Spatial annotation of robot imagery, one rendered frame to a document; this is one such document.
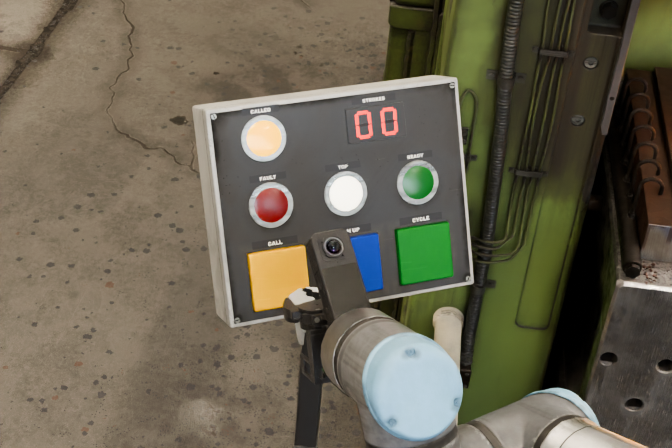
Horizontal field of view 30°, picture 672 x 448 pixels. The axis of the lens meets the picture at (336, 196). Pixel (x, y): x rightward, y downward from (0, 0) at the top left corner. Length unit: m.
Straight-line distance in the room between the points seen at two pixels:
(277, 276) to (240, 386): 1.27
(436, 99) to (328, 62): 2.29
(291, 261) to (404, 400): 0.47
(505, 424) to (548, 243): 0.80
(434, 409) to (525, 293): 0.95
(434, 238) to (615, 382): 0.45
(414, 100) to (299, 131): 0.16
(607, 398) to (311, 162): 0.66
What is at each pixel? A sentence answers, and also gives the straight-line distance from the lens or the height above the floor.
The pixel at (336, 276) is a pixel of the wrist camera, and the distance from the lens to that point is 1.34.
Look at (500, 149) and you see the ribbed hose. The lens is 1.89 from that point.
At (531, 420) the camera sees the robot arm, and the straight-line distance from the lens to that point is 1.27.
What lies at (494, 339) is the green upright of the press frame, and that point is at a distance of 2.17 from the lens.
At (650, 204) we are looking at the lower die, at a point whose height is 0.98.
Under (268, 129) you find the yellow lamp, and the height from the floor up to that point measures 1.17.
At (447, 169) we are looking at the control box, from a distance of 1.66.
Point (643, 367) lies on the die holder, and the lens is 1.94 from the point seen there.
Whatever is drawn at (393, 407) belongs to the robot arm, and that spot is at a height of 1.23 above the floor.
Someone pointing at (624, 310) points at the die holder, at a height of 0.86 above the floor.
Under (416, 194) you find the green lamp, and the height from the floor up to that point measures 1.08.
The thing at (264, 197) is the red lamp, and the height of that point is 1.10.
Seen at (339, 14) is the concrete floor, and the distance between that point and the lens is 4.18.
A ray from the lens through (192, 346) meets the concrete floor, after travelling 2.93.
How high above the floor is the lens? 2.08
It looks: 38 degrees down
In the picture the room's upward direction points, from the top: 5 degrees clockwise
